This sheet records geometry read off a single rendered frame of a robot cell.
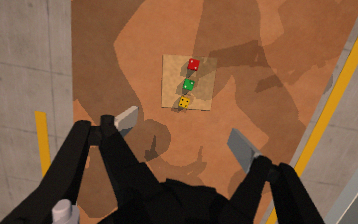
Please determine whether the red die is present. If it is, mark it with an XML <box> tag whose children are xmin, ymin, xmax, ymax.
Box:
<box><xmin>187</xmin><ymin>58</ymin><xmax>200</xmax><ymax>71</ymax></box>

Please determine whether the green die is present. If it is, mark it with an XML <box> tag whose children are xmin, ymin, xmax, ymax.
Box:
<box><xmin>183</xmin><ymin>79</ymin><xmax>195</xmax><ymax>91</ymax></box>

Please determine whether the tan mat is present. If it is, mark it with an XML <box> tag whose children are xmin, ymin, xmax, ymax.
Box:
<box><xmin>162</xmin><ymin>54</ymin><xmax>217</xmax><ymax>110</ymax></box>

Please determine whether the yellow die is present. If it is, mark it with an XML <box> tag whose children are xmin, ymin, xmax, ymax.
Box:
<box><xmin>178</xmin><ymin>96</ymin><xmax>190</xmax><ymax>109</ymax></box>

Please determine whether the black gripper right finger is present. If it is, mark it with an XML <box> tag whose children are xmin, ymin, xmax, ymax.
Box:
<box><xmin>215</xmin><ymin>128</ymin><xmax>325</xmax><ymax>224</ymax></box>

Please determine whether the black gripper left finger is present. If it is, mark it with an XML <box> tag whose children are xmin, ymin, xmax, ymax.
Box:
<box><xmin>0</xmin><ymin>106</ymin><xmax>185</xmax><ymax>224</ymax></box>

